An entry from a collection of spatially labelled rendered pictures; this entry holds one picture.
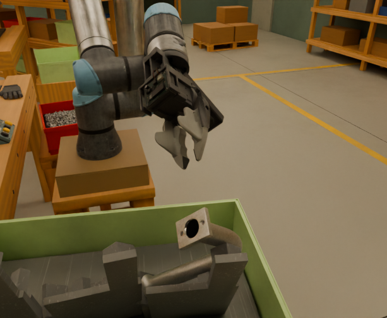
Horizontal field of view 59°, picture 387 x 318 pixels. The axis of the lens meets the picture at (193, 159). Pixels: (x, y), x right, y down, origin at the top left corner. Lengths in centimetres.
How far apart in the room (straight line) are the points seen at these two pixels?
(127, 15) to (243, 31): 657
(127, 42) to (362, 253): 181
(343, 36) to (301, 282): 539
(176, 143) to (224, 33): 678
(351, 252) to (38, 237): 182
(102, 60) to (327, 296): 165
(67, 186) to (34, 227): 25
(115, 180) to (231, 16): 690
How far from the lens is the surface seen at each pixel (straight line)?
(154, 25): 70
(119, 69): 74
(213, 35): 717
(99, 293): 60
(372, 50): 637
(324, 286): 206
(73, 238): 92
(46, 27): 459
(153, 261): 88
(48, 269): 93
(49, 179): 158
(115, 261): 49
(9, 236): 94
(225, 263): 48
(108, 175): 111
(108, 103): 110
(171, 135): 57
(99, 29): 81
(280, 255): 215
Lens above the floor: 148
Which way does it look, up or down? 29 degrees down
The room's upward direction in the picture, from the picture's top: straight up
